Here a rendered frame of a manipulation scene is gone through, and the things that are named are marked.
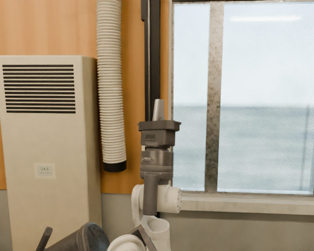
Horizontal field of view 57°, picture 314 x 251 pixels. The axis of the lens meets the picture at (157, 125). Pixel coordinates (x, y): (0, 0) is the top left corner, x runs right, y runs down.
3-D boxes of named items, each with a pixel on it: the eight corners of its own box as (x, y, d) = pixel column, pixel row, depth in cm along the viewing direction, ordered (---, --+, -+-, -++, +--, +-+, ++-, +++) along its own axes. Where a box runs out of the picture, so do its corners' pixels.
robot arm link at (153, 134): (151, 125, 85) (150, 166, 84) (129, 121, 78) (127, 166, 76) (188, 123, 78) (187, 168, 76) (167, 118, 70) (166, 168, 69)
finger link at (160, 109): (163, 100, 79) (162, 123, 79) (155, 98, 77) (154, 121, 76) (167, 100, 78) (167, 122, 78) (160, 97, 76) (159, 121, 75)
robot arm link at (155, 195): (183, 167, 79) (181, 210, 77) (145, 166, 81) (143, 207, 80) (175, 168, 68) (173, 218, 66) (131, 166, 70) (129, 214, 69)
